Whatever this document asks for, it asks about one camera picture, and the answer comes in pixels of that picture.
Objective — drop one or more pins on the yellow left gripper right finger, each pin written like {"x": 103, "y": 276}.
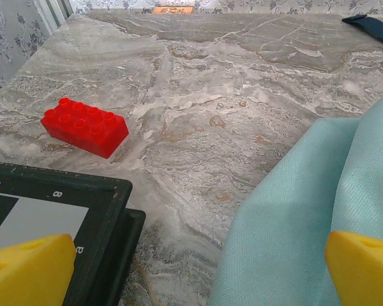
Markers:
{"x": 367, "y": 274}

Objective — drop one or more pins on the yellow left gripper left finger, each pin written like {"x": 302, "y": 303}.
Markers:
{"x": 28, "y": 271}

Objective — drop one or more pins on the navy blue student backpack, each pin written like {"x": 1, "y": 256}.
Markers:
{"x": 375, "y": 28}

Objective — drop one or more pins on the black grey chessboard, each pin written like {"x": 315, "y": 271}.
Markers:
{"x": 44, "y": 216}

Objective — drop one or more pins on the red toy building brick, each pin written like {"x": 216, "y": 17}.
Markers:
{"x": 86, "y": 130}

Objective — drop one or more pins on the small orange label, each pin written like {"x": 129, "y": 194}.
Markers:
{"x": 172, "y": 10}

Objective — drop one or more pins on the aluminium frame post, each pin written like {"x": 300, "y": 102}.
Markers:
{"x": 55, "y": 16}

